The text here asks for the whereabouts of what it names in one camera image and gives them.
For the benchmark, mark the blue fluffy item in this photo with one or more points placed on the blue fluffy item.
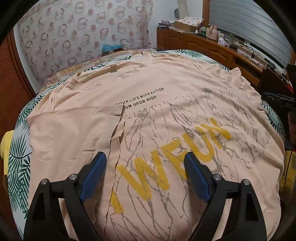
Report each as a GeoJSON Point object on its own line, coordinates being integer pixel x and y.
{"type": "Point", "coordinates": [111, 47]}

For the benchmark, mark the tissue pack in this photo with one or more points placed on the tissue pack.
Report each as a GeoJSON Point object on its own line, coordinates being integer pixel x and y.
{"type": "Point", "coordinates": [222, 41]}

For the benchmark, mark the cream tied curtain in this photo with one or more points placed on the cream tied curtain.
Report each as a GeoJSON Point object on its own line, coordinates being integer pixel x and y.
{"type": "Point", "coordinates": [183, 9]}

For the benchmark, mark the grey window blind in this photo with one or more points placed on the grey window blind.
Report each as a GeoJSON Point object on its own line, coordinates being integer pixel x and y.
{"type": "Point", "coordinates": [249, 20]}

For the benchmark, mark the green leaf print blanket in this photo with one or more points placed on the green leaf print blanket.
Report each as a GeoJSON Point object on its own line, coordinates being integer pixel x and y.
{"type": "Point", "coordinates": [19, 157]}

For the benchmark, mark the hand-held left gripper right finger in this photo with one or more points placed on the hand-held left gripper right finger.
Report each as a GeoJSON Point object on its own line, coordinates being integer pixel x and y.
{"type": "Point", "coordinates": [196, 176]}

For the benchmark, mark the green bottle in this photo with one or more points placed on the green bottle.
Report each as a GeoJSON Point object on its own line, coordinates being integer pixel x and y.
{"type": "Point", "coordinates": [231, 40]}

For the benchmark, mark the floral blanket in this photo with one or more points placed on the floral blanket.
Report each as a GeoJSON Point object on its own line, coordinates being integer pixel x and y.
{"type": "Point", "coordinates": [67, 73]}

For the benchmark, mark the wooden cabinet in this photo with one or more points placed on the wooden cabinet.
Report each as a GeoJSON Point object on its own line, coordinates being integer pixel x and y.
{"type": "Point", "coordinates": [208, 49]}

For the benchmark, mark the wooden louvered wardrobe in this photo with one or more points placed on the wooden louvered wardrobe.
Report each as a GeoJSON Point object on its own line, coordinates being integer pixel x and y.
{"type": "Point", "coordinates": [13, 92]}

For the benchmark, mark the cardboard box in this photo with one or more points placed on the cardboard box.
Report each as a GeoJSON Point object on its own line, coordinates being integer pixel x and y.
{"type": "Point", "coordinates": [183, 26]}

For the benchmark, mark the floral cloth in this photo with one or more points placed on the floral cloth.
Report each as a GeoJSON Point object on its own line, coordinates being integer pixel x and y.
{"type": "Point", "coordinates": [193, 21]}

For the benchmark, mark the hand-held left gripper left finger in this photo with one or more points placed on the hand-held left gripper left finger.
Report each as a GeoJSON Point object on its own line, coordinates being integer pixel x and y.
{"type": "Point", "coordinates": [93, 176]}

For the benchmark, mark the beige printed t-shirt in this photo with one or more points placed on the beige printed t-shirt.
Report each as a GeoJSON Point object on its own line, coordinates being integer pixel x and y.
{"type": "Point", "coordinates": [161, 115]}

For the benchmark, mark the yellow soft item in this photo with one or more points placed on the yellow soft item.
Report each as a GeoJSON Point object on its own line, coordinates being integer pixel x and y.
{"type": "Point", "coordinates": [5, 144]}

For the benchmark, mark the circle pattern curtain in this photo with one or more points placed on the circle pattern curtain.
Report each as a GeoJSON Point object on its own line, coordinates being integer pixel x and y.
{"type": "Point", "coordinates": [76, 30]}

